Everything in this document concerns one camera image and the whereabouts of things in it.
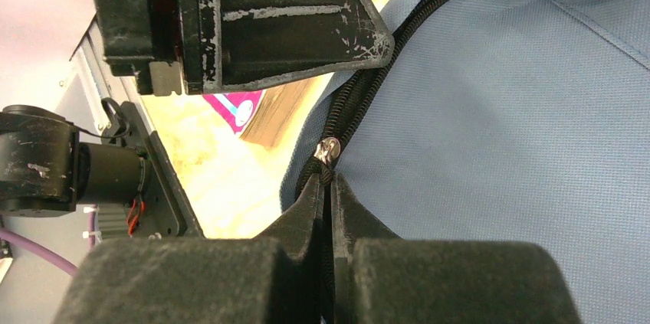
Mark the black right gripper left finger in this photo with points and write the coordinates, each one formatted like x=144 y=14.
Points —
x=271 y=278

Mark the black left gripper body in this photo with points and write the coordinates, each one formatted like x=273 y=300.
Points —
x=141 y=38

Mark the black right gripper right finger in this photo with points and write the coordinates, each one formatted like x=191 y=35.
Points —
x=382 y=278

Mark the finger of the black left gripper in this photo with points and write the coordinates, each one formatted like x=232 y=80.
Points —
x=248 y=45

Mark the blue fabric backpack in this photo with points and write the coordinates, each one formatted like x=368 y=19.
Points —
x=521 y=120

